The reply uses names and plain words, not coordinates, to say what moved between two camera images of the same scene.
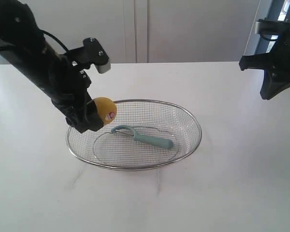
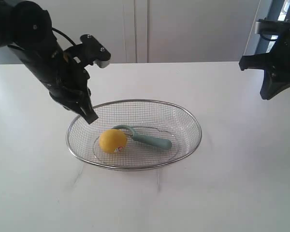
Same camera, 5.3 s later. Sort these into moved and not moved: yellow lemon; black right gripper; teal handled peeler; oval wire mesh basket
Moved: yellow lemon
Not moved: oval wire mesh basket; teal handled peeler; black right gripper
